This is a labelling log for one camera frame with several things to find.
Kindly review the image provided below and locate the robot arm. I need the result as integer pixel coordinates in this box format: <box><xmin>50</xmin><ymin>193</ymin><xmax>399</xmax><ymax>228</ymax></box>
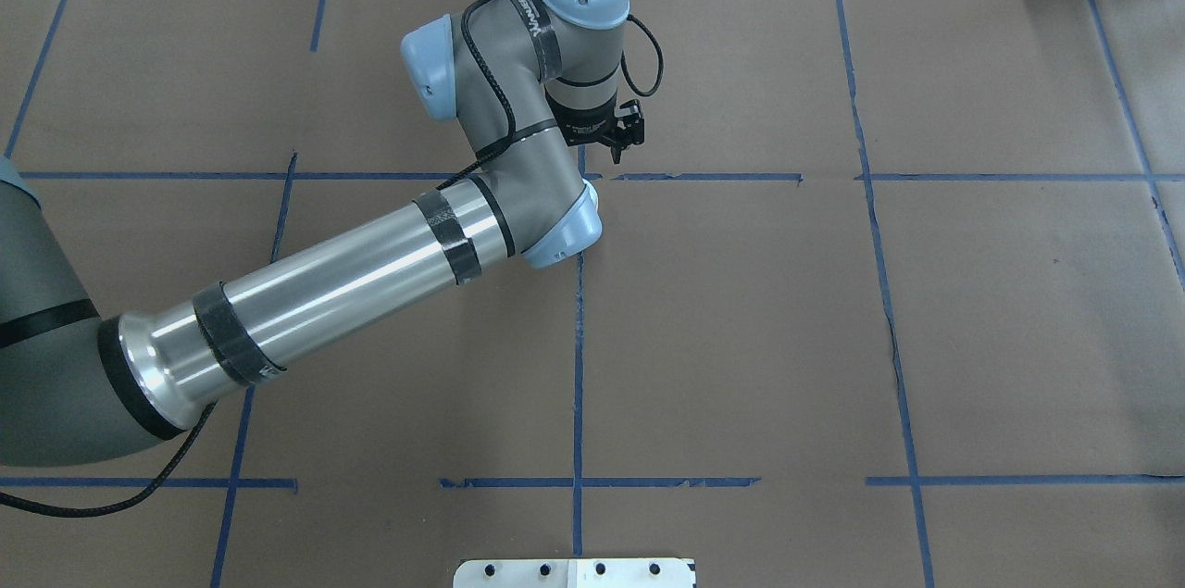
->
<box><xmin>1</xmin><ymin>0</ymin><xmax>643</xmax><ymax>467</ymax></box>

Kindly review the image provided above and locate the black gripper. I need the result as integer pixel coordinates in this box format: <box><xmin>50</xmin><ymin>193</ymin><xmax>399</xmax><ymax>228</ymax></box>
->
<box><xmin>555</xmin><ymin>100</ymin><xmax>617</xmax><ymax>146</ymax></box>

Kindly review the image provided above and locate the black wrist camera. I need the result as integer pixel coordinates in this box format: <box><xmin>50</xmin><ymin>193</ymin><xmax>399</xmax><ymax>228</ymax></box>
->
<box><xmin>598</xmin><ymin>100</ymin><xmax>646</xmax><ymax>165</ymax></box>

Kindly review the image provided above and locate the silver metal mounting plate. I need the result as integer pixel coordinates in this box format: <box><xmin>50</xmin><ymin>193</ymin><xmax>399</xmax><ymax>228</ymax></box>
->
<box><xmin>451</xmin><ymin>557</ymin><xmax>698</xmax><ymax>587</ymax></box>

